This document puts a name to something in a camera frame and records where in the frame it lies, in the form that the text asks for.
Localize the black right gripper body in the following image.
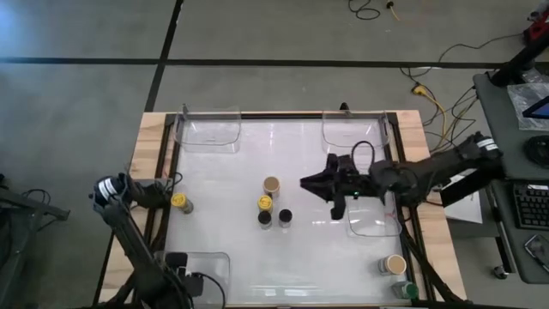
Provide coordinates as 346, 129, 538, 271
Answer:
326, 153, 381, 221

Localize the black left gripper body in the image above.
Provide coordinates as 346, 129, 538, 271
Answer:
165, 251, 205, 301

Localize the tan-lidded spice jar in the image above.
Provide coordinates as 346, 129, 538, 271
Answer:
262, 175, 282, 199
377, 253, 407, 276

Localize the yellow-lidded brown spice jar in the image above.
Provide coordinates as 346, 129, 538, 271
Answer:
256, 195, 275, 215
170, 192, 195, 215

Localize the green-lidded spice jar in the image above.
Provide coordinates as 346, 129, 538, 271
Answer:
390, 281, 419, 300

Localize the clear plastic bin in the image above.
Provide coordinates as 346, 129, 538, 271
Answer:
345, 165, 403, 239
154, 251, 232, 309
173, 105, 242, 155
321, 110, 391, 156

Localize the black desk crossbeam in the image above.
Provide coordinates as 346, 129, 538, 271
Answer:
439, 167, 507, 208

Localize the white paper sheet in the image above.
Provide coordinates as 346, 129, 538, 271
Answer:
437, 171, 485, 225

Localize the black equipment stand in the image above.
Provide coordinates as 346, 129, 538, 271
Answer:
0, 173, 72, 309

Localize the grey desk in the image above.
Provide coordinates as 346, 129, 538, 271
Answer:
473, 71, 549, 285

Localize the black keyboard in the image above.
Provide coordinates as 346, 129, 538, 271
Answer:
512, 182, 549, 231

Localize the clear plastic bag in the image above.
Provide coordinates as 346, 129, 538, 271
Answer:
507, 81, 549, 131

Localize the black handheld device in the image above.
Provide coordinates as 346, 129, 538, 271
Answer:
523, 233, 549, 275

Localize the black pole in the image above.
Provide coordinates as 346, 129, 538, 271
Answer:
490, 38, 549, 87

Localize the blue-screen tablet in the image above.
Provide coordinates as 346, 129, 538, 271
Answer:
522, 96, 549, 120

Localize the red tool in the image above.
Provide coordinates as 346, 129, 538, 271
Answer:
522, 9, 549, 44

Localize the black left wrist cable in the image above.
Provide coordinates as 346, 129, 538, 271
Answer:
188, 271, 227, 309

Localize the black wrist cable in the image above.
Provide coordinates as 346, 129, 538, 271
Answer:
188, 271, 227, 309
350, 140, 377, 175

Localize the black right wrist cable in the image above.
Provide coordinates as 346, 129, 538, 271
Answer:
350, 140, 377, 175

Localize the black metal table frame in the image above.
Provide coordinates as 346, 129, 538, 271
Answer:
92, 110, 468, 309

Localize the yellow power cable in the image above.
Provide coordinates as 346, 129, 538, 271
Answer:
411, 83, 450, 149

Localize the black floor cable loop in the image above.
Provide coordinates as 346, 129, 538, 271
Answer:
347, 0, 382, 21

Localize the coiled black cable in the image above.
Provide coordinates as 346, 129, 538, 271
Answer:
523, 135, 549, 169

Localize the short yellow floor cable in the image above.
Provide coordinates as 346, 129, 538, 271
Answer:
384, 1, 402, 21

